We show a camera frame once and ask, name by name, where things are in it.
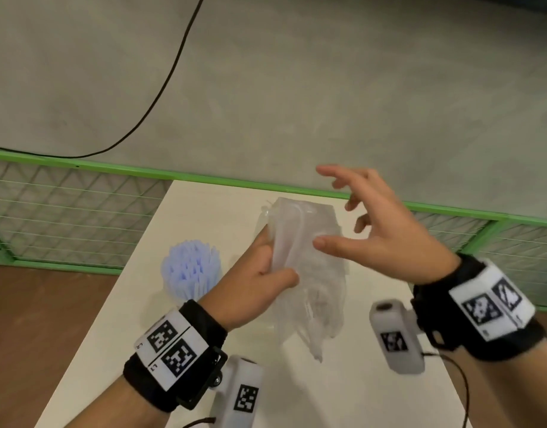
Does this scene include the person's left hand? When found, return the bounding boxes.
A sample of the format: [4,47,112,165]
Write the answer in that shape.
[197,225,300,333]

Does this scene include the person's right hand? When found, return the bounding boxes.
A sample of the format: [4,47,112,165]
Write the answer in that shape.
[313,164,461,286]

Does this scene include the clear plastic bag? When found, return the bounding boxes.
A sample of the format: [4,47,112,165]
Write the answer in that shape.
[257,197,349,364]

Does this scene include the person's right forearm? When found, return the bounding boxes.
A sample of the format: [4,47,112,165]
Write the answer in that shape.
[434,336,547,428]

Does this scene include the person's left forearm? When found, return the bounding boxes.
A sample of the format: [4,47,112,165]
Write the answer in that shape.
[39,375,185,428]

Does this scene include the black left wristband with markers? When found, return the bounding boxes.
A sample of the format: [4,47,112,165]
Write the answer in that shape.
[123,299,230,413]

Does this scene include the black wristband with markers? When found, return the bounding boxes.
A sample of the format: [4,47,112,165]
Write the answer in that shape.
[123,299,230,413]
[410,252,547,363]

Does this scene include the black right wristband with markers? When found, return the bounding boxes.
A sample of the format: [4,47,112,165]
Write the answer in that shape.
[410,252,547,363]

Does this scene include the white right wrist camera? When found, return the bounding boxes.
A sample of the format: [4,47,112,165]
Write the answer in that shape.
[369,299,426,376]

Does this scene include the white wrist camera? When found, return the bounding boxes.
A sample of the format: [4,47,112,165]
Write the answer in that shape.
[369,299,426,376]
[210,355,264,428]

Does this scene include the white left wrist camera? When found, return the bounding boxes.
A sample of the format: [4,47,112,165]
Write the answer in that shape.
[210,355,264,428]

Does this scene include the thin black right camera cable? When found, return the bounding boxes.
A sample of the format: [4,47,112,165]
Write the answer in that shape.
[421,351,471,428]

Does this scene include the green wire mesh fence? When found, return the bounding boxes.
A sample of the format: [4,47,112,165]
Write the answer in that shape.
[0,147,547,313]

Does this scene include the black floor cable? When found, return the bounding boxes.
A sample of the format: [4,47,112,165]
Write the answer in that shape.
[0,0,207,159]

